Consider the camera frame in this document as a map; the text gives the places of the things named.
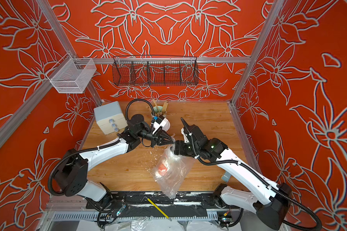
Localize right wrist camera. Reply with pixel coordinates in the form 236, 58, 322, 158
180, 117, 207, 144

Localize clear plastic carrier bag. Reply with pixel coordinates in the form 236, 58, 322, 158
151, 145, 195, 199

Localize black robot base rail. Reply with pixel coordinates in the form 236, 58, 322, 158
86, 191, 241, 210

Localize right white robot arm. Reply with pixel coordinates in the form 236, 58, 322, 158
173, 135, 323, 231

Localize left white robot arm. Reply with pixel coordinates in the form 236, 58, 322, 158
47, 100, 174, 202

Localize yellow pencil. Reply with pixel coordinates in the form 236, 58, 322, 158
147, 198, 172, 221

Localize green chopstick holder cup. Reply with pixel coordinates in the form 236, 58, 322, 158
153, 106, 165, 114

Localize red milk tea cup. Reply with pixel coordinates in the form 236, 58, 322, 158
159, 116, 171, 132

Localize black wire basket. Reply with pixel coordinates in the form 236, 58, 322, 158
112, 55, 199, 87

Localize clear plastic hanging bin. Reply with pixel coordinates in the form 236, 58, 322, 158
47, 58, 96, 94

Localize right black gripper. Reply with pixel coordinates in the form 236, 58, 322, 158
170, 139, 202, 156

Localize white drawer box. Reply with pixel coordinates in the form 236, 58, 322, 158
93, 102, 127, 135

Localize cream milk tea cup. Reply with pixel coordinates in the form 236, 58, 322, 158
157, 163, 169, 177

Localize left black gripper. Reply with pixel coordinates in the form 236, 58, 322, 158
136, 128, 175, 150

